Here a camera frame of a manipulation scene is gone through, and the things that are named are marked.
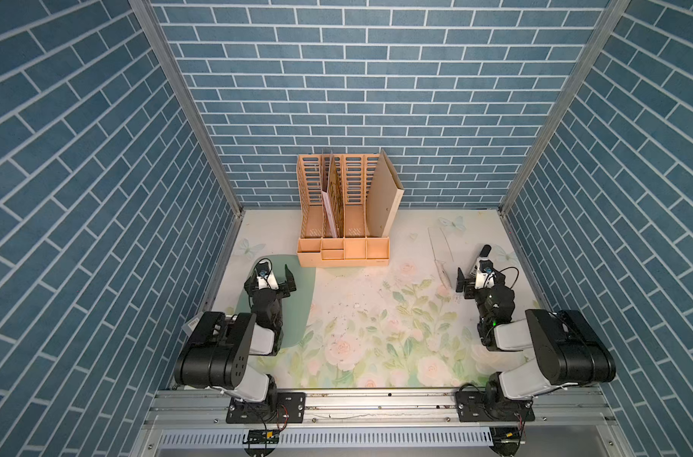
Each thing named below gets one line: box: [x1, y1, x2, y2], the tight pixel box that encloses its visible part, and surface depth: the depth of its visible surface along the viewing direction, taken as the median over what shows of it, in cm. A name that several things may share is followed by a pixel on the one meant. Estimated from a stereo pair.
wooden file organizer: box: [296, 149, 405, 268], surface depth 104 cm
